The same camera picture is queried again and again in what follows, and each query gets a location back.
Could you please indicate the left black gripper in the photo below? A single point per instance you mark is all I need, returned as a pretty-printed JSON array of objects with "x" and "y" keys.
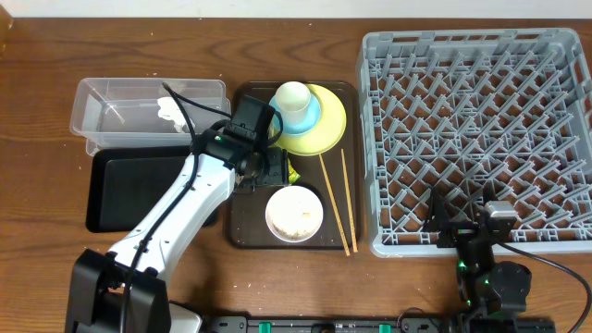
[{"x": 271, "y": 171}]

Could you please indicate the wooden chopstick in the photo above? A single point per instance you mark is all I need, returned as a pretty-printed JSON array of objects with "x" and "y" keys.
[
  {"x": 334, "y": 207},
  {"x": 349, "y": 201}
]

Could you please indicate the dark brown serving tray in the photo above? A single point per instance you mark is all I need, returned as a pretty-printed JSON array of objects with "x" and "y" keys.
[{"x": 245, "y": 225}]

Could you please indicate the white bowl with rice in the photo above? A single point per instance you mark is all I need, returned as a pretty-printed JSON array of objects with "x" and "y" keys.
[{"x": 290, "y": 200}]

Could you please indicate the grey dishwasher rack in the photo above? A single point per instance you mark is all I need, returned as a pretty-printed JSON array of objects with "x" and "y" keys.
[{"x": 464, "y": 112}]

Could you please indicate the green yellow snack wrapper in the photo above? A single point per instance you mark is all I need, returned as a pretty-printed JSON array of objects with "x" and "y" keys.
[{"x": 294, "y": 176}]

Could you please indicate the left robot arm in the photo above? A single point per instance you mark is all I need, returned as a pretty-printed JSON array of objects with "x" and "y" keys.
[{"x": 125, "y": 289}]

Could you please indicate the yellow-green plate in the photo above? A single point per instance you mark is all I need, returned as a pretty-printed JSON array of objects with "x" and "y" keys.
[{"x": 326, "y": 133}]

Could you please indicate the white tissue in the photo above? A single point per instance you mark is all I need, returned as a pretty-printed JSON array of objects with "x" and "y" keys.
[{"x": 170, "y": 111}]

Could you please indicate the white cup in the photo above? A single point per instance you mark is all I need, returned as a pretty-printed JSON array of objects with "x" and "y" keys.
[{"x": 293, "y": 98}]

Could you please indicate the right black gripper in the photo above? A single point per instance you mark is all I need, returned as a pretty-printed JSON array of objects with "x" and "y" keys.
[{"x": 459, "y": 232}]

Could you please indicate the black plastic tray bin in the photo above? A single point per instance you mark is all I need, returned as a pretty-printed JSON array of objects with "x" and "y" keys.
[{"x": 126, "y": 183}]

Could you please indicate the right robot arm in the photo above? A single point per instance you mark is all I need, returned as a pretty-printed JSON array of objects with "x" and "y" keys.
[{"x": 494, "y": 291}]

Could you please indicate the light blue saucer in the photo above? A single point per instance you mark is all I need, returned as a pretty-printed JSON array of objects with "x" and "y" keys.
[{"x": 312, "y": 115}]

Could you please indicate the clear plastic bin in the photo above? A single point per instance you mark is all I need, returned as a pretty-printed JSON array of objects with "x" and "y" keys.
[{"x": 122, "y": 112}]

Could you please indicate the rice leftovers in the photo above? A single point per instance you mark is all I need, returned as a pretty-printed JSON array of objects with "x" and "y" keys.
[{"x": 295, "y": 227}]

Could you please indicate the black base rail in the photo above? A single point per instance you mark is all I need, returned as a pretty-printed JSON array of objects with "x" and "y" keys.
[{"x": 237, "y": 324}]

